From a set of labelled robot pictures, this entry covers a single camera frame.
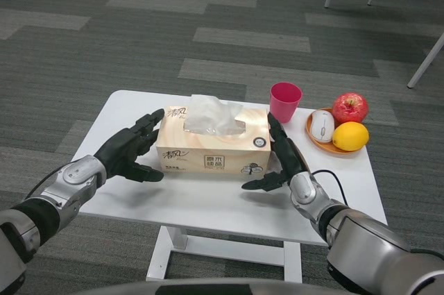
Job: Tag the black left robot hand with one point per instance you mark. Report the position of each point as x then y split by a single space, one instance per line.
121 152

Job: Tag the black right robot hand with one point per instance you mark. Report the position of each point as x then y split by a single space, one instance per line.
289 156

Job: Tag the beige tissue box red sides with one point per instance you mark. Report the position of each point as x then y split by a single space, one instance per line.
208 156

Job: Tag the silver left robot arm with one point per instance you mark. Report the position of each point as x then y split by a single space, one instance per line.
76 173

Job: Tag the orange round plate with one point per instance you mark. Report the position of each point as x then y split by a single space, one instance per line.
329 148

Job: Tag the white computer mouse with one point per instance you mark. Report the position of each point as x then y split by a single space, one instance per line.
322 126

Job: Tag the pink plastic cup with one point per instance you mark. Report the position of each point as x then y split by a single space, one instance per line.
286 107

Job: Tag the yellow lemon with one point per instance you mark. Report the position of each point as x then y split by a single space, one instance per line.
350 137

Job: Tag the red apple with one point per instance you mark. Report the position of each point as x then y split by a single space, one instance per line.
350 109

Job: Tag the white table leg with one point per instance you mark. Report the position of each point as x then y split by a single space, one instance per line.
425 60

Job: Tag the white table base frame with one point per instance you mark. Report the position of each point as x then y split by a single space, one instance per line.
225 250

